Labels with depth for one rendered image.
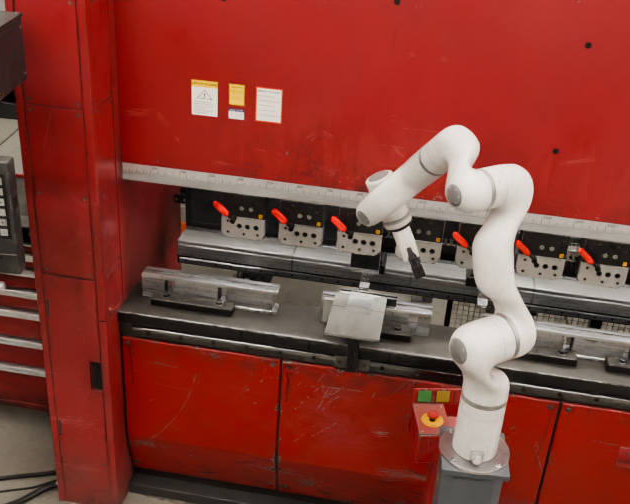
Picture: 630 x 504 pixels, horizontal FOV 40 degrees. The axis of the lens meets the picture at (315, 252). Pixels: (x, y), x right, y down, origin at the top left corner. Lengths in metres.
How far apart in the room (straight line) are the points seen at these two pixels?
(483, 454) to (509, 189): 0.72
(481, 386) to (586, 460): 1.09
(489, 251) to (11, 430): 2.57
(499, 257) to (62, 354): 1.72
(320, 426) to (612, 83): 1.55
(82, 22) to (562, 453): 2.13
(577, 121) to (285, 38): 0.91
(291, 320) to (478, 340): 1.11
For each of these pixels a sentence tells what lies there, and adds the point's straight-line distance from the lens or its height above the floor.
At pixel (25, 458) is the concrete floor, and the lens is 3.94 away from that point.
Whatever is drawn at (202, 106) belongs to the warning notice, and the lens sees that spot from 2.85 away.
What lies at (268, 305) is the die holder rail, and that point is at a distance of 3.12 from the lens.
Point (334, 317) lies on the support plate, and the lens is 2.91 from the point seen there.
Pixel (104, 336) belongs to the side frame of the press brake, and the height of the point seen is 0.83.
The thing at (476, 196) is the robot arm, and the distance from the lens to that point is 2.04.
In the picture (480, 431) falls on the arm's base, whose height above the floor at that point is 1.12.
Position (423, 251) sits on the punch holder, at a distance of 2.92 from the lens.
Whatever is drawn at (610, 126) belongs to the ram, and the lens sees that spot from 2.76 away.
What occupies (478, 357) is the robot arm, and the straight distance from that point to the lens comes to 2.15.
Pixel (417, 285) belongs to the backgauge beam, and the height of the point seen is 0.93.
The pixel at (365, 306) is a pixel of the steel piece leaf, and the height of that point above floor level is 1.00.
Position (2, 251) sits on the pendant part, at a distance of 2.68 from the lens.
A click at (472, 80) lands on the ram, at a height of 1.81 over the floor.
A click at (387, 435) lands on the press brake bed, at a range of 3.22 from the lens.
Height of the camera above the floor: 2.57
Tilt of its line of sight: 29 degrees down
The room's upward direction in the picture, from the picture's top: 4 degrees clockwise
